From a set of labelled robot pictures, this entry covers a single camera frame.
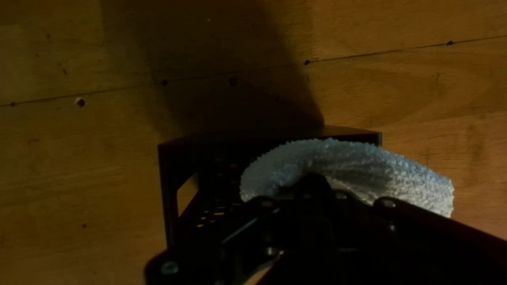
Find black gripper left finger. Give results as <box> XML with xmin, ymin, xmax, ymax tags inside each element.
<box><xmin>144</xmin><ymin>173</ymin><xmax>322</xmax><ymax>285</ymax></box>

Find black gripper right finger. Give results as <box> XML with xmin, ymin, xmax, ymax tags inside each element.
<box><xmin>315</xmin><ymin>179</ymin><xmax>507</xmax><ymax>285</ymax></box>

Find light grey cloth towel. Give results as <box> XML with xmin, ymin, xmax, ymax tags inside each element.
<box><xmin>238</xmin><ymin>138</ymin><xmax>456</xmax><ymax>219</ymax></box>

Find small black perforated basket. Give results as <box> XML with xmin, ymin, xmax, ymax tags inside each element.
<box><xmin>157</xmin><ymin>126</ymin><xmax>383</xmax><ymax>255</ymax></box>

